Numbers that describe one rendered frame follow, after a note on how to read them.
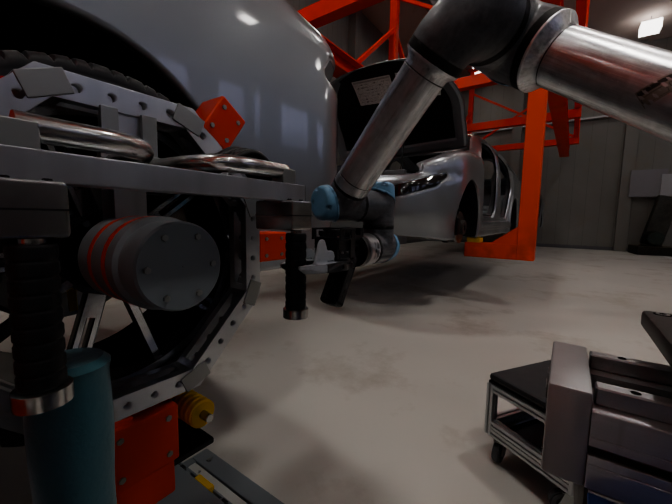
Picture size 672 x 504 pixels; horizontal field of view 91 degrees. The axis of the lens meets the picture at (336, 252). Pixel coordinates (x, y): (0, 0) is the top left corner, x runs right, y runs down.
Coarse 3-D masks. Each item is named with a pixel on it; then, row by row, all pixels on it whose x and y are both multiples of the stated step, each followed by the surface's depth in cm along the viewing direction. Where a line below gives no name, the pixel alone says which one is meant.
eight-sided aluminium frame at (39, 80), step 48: (0, 96) 41; (48, 96) 44; (96, 96) 49; (144, 96) 54; (192, 144) 63; (240, 240) 78; (240, 288) 76; (0, 384) 46; (144, 384) 59; (192, 384) 65
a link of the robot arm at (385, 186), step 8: (376, 184) 76; (384, 184) 76; (392, 184) 77; (376, 192) 75; (384, 192) 75; (392, 192) 77; (368, 200) 72; (376, 200) 74; (384, 200) 75; (392, 200) 77; (368, 208) 72; (376, 208) 74; (384, 208) 75; (392, 208) 77; (368, 216) 74; (376, 216) 75; (384, 216) 76; (392, 216) 78; (368, 224) 77; (376, 224) 76; (384, 224) 76; (392, 224) 78
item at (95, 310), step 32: (224, 224) 78; (0, 256) 49; (224, 256) 79; (64, 288) 56; (96, 320) 60; (160, 320) 81; (192, 320) 76; (0, 352) 64; (128, 352) 72; (160, 352) 70
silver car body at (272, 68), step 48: (96, 0) 66; (144, 0) 74; (192, 0) 82; (240, 0) 94; (192, 48) 83; (240, 48) 95; (288, 48) 110; (192, 96) 84; (240, 96) 96; (288, 96) 111; (336, 96) 137; (240, 144) 97; (288, 144) 113; (336, 144) 140
